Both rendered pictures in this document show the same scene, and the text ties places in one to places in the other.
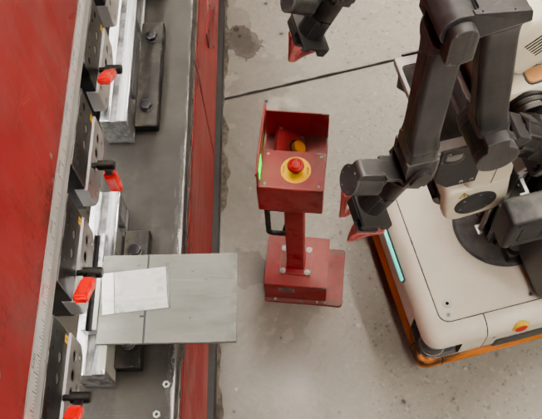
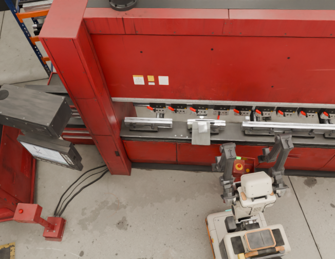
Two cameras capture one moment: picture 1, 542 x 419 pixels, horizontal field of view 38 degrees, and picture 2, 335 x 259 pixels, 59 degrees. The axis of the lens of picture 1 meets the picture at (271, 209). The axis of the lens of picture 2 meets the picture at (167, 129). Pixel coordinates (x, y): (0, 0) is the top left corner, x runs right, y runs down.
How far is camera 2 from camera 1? 1.74 m
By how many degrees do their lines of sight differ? 41
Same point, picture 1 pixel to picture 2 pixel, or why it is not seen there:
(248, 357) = (209, 179)
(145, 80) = (257, 131)
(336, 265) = not seen: hidden behind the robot
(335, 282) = not seen: hidden behind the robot
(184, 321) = (196, 135)
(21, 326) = (180, 95)
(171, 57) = (265, 137)
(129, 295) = (201, 126)
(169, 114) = (249, 137)
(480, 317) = (214, 228)
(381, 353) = (210, 211)
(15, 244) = (190, 91)
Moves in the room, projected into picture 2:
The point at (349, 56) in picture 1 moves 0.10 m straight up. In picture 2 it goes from (309, 214) to (312, 211)
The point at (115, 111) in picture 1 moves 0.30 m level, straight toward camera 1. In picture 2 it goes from (245, 124) to (218, 132)
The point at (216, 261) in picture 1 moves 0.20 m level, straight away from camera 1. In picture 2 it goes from (208, 141) to (227, 137)
